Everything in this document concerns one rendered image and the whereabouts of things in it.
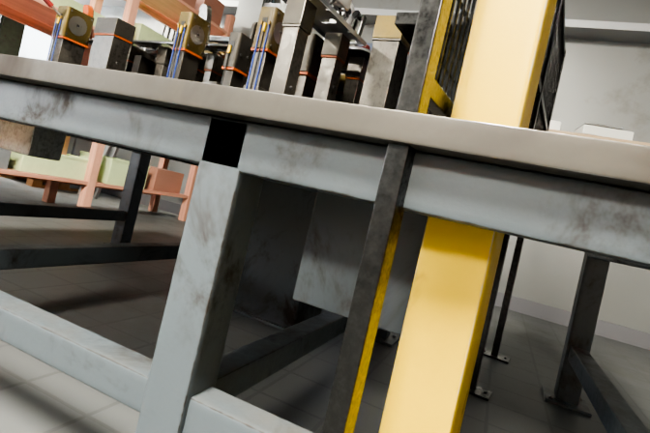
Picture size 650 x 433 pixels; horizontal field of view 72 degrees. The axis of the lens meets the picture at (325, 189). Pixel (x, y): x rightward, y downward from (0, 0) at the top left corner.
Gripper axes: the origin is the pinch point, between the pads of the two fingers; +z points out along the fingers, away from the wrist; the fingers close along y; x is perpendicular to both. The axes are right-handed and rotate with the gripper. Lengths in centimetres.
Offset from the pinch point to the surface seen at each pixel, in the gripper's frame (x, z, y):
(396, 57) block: 31.0, 16.7, 16.3
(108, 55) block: -76, 23, 21
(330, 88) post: 17.4, 27.5, 21.5
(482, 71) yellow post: 61, 32, 53
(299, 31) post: 17.5, 20.6, 39.7
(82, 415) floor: -6, 112, 53
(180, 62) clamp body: -39, 23, 21
